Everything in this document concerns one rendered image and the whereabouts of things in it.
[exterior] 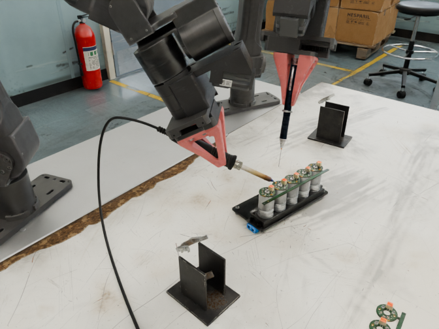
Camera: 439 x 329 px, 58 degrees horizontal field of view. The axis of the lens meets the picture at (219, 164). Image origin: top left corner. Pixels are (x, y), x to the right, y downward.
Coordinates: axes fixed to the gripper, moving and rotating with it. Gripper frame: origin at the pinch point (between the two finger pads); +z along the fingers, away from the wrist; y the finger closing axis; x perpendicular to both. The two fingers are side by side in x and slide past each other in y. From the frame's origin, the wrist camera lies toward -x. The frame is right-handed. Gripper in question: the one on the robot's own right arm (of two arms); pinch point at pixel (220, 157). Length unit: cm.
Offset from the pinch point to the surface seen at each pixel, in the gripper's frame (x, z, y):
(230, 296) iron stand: 1.8, 10.0, -17.9
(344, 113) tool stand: -18.9, 15.2, 28.2
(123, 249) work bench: 16.4, 2.8, -10.7
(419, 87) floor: -78, 140, 268
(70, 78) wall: 162, 4, 236
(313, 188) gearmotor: -10.0, 13.7, 4.0
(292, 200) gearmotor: -6.8, 12.0, 0.1
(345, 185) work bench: -14.6, 19.3, 9.4
